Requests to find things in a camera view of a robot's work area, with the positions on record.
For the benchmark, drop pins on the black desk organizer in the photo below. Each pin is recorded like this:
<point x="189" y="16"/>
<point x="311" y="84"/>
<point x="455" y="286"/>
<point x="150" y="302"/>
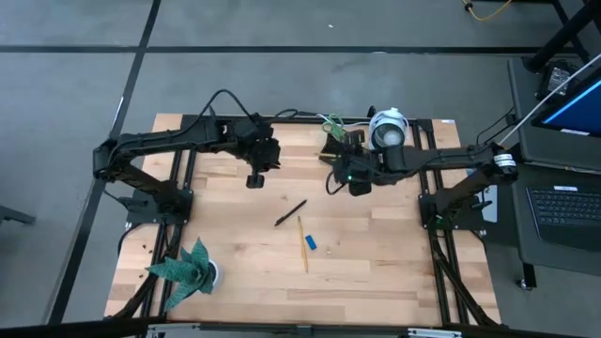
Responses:
<point x="334" y="146"/>

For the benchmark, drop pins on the white label sticker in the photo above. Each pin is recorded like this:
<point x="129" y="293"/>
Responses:
<point x="447" y="121"/>

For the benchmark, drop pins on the black pen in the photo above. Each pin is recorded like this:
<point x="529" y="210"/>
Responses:
<point x="291" y="212"/>

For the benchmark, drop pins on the laptop computer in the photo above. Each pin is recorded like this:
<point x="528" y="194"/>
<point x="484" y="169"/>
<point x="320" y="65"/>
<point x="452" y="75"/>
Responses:
<point x="521" y="94"/>

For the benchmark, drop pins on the black keyboard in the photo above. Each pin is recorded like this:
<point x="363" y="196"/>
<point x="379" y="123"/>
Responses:
<point x="573" y="216"/>

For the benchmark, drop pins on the black power adapter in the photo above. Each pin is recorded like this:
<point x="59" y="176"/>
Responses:
<point x="556" y="77"/>

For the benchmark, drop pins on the blue eraser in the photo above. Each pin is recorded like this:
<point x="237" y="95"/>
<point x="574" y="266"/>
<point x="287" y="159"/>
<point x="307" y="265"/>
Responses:
<point x="311" y="242"/>

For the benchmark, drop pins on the green potted plant white pot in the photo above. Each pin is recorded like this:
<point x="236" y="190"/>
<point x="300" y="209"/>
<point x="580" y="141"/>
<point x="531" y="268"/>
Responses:
<point x="192" y="272"/>

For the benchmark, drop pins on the white paper sheet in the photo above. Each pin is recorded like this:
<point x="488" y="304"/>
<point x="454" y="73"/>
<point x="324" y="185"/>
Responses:
<point x="492" y="213"/>

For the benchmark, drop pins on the monitor with blue screen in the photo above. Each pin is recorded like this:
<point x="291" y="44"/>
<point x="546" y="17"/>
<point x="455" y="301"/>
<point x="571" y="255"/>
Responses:
<point x="582" y="110"/>

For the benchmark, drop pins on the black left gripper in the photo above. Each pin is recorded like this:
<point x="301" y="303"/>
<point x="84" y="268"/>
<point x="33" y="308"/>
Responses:
<point x="253" y="141"/>

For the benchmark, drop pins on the black frame knob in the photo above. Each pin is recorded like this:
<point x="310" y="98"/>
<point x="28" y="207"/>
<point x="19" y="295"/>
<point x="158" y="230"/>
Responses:
<point x="371" y="112"/>

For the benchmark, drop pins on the silver aluminium bracket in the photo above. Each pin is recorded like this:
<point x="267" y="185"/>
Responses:
<point x="174" y="331"/>
<point x="434" y="333"/>

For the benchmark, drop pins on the white round desk lamp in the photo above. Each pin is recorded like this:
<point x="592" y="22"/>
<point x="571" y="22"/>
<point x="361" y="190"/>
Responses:
<point x="387" y="133"/>

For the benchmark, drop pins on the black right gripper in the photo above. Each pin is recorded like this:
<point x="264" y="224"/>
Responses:
<point x="364" y="166"/>

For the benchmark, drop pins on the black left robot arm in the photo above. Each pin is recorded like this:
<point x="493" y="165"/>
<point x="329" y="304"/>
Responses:
<point x="155" y="138"/>

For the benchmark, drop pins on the black plug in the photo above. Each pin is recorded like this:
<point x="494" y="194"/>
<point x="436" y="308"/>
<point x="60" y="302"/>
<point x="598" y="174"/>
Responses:
<point x="307" y="113"/>

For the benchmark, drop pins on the gray chair leg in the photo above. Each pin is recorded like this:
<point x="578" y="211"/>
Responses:
<point x="14" y="215"/>

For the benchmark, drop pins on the black stand leg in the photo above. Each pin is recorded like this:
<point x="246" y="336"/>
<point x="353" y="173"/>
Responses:
<point x="561" y="36"/>

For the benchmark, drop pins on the small black camera box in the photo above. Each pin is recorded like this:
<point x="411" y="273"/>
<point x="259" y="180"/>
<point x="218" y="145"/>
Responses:
<point x="303" y="331"/>

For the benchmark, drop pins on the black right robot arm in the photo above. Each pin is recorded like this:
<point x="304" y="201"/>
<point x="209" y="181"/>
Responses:
<point x="446" y="157"/>

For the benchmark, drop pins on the black aluminium table frame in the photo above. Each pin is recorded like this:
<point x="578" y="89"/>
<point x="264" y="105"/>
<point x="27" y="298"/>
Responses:
<point x="425" y="127"/>

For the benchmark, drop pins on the black crossbar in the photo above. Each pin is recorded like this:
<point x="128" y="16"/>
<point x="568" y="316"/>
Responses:
<point x="70" y="329"/>

